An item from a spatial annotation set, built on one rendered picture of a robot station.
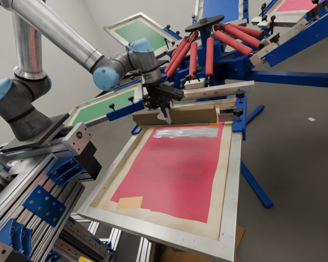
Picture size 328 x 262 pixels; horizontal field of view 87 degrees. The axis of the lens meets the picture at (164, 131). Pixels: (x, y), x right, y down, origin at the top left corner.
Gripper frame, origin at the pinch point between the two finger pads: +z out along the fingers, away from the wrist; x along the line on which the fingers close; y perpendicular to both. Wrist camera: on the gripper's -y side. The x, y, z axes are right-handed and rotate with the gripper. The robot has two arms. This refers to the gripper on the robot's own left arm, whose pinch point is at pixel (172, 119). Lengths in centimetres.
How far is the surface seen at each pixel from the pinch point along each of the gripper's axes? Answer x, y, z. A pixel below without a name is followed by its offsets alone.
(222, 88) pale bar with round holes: -36.0, -17.7, 5.0
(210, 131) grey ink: -5.8, -14.5, 12.9
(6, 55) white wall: -150, 380, -64
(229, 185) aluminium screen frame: 25.5, -26.5, 10.2
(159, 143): 2.5, 11.0, 13.7
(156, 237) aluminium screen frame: 46.3, -8.1, 10.2
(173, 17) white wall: -426, 143, -15
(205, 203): 31.3, -19.2, 13.7
